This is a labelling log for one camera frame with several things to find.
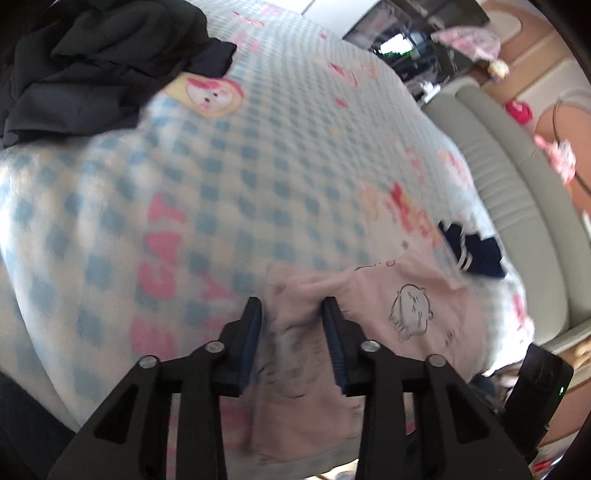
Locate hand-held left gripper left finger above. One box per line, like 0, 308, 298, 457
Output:
48, 298, 263, 480

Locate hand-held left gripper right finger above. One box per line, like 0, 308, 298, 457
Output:
322, 296, 529, 480

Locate pink cartoon print pants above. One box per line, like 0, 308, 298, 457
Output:
249, 256, 490, 462

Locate navy white striped garment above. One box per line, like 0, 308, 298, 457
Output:
438, 220, 506, 280

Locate blue checked cartoon blanket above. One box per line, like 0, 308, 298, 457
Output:
0, 0, 536, 476

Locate grey padded headboard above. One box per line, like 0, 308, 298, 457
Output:
422, 76, 591, 356

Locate pink white plush toy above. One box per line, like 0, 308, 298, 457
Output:
536, 136, 578, 185

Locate black hoop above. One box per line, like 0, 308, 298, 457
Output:
553, 90, 591, 195

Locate red plush toy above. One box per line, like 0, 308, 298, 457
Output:
504, 99, 533, 124

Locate dark navy garment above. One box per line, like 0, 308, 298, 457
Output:
185, 41, 237, 79

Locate dark glass closet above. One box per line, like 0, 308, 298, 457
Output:
342, 0, 490, 97

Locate black garment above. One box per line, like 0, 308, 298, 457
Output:
0, 0, 211, 148

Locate pink ruffled dress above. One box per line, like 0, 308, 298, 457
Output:
431, 25, 502, 61

